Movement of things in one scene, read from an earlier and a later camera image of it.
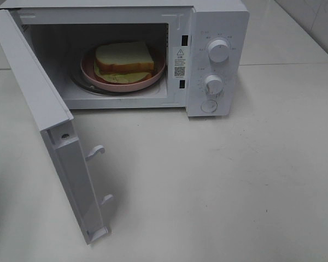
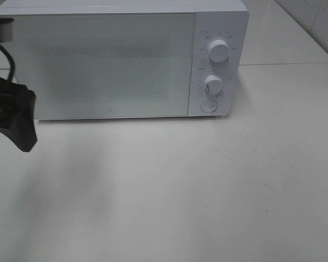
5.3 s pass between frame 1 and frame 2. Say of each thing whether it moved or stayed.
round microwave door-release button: stayed
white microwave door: moved
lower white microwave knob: stayed
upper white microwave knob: stayed
